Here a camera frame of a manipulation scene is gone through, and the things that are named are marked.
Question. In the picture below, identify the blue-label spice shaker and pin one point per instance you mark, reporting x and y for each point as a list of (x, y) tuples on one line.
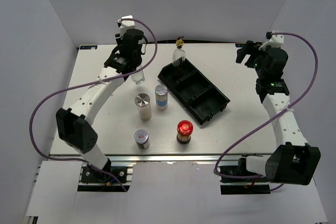
[(161, 96)]

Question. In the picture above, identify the red-lid brown sauce jar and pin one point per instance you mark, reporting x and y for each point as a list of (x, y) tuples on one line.
[(184, 131)]

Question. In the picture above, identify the silver-lid dark spice jar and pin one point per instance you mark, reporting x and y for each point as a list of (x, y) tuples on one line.
[(141, 138)]

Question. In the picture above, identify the silver-lid white powder jar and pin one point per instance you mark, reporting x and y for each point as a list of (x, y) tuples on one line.
[(142, 102)]

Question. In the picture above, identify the dark sauce glass bottle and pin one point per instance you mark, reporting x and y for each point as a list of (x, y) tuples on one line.
[(178, 58)]

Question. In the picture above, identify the clear glass oil bottle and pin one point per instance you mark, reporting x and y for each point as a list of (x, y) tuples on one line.
[(138, 77)]

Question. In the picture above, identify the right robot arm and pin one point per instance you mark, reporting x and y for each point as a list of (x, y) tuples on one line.
[(294, 161)]

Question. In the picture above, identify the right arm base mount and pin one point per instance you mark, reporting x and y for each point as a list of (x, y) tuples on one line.
[(240, 186)]

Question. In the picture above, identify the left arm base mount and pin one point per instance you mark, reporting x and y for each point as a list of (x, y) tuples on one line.
[(118, 181)]

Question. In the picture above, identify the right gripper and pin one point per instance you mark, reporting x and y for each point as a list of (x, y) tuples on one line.
[(253, 48)]

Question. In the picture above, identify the left blue table sticker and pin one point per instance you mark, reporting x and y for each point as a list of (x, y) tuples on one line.
[(88, 47)]

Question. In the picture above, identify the black three-compartment tray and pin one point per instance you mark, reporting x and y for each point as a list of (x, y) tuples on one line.
[(199, 96)]

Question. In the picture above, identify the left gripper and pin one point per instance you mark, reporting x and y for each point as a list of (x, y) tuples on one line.
[(120, 45)]

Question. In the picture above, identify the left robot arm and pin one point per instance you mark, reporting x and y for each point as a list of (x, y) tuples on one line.
[(74, 124)]

